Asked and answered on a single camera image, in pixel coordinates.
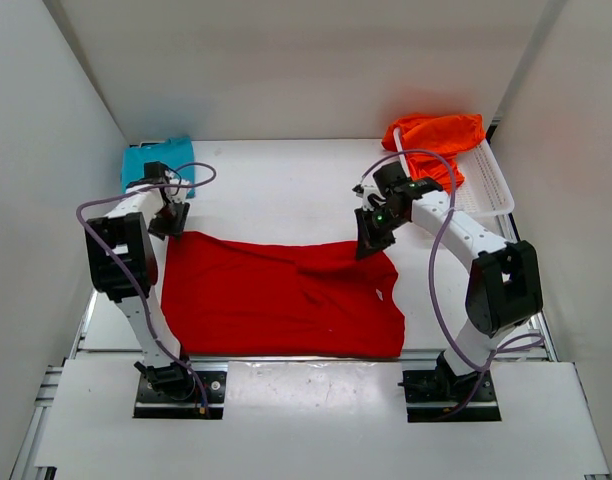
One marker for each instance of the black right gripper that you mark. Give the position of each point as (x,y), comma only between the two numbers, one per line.
(372,236)

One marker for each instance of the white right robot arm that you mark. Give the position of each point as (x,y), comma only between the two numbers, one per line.
(504,287)

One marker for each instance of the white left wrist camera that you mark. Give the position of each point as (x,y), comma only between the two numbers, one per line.
(178,188)

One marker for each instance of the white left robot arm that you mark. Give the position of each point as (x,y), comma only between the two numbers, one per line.
(123,266)

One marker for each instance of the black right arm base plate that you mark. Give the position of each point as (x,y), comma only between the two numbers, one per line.
(471,400)

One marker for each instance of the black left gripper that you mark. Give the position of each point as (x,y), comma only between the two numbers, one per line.
(172,220)

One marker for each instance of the teal t shirt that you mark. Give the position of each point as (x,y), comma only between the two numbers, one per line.
(173,152)

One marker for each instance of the red t shirt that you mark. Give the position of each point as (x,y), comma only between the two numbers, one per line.
(233,298)

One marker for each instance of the orange t shirt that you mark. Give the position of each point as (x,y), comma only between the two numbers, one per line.
(449,136)

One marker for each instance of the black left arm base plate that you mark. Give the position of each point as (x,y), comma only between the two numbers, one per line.
(170,393)

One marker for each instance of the white wire rack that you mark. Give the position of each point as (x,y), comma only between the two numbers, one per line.
(484,192)

